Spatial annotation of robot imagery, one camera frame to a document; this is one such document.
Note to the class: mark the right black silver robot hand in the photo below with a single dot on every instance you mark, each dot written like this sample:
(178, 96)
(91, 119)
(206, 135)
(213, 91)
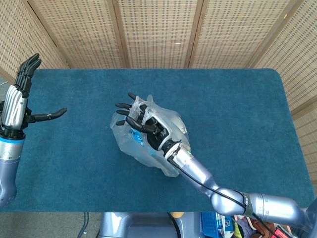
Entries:
(158, 131)

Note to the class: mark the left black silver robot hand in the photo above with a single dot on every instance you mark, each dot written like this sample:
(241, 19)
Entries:
(15, 106)

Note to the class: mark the clear plastic shopping bag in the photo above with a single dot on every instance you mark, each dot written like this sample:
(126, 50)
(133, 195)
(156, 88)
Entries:
(168, 124)

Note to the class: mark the light blue printed carton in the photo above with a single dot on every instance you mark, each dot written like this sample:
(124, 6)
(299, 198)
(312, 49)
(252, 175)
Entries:
(138, 138)

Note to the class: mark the teal blue carpet mat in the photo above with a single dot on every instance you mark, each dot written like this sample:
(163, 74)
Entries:
(235, 111)

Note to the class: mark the orange round knob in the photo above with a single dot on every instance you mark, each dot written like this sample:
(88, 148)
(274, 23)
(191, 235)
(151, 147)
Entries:
(177, 214)

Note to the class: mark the blue-grey robot torso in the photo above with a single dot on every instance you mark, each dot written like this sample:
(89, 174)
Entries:
(148, 228)

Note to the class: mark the woven bamboo folding screen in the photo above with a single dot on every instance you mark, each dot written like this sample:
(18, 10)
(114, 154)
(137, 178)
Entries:
(158, 32)

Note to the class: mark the blue plastic basket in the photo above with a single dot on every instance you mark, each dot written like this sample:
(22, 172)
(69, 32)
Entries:
(209, 225)

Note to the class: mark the brown crumpled cloth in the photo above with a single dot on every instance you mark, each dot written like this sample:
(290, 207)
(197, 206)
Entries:
(258, 226)

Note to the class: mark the red flat item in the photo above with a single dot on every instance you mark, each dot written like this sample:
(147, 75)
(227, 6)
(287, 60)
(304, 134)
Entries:
(281, 233)

